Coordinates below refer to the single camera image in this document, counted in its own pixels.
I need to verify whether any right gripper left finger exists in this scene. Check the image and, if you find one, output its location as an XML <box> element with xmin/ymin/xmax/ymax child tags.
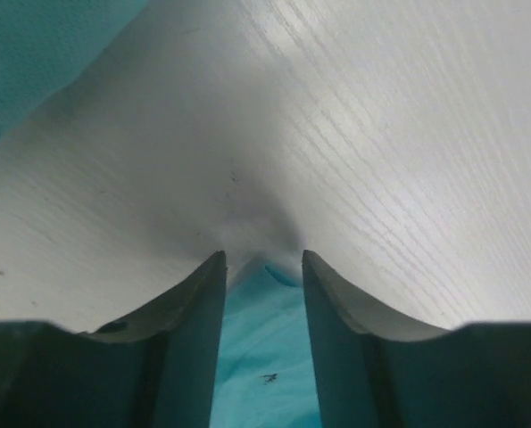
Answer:
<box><xmin>0</xmin><ymin>251</ymin><xmax>227</xmax><ymax>427</ymax></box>

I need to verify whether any light blue t shirt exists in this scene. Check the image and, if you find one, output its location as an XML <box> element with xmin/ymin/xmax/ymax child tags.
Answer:
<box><xmin>0</xmin><ymin>1</ymin><xmax>319</xmax><ymax>427</ymax></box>

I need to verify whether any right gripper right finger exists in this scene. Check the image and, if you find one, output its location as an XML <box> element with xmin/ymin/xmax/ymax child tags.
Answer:
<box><xmin>302</xmin><ymin>251</ymin><xmax>531</xmax><ymax>427</ymax></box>

